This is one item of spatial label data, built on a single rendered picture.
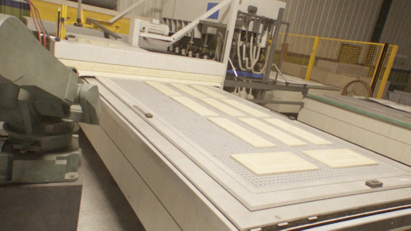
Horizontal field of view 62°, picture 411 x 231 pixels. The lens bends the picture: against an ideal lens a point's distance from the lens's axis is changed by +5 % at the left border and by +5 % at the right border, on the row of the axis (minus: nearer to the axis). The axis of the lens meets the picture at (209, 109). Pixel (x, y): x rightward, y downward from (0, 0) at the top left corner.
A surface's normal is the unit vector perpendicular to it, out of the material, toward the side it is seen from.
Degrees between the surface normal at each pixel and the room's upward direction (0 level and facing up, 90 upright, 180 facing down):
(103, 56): 90
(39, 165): 90
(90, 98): 90
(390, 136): 90
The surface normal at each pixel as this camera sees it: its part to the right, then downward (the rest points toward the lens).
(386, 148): -0.84, -0.03
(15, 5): 0.51, 0.28
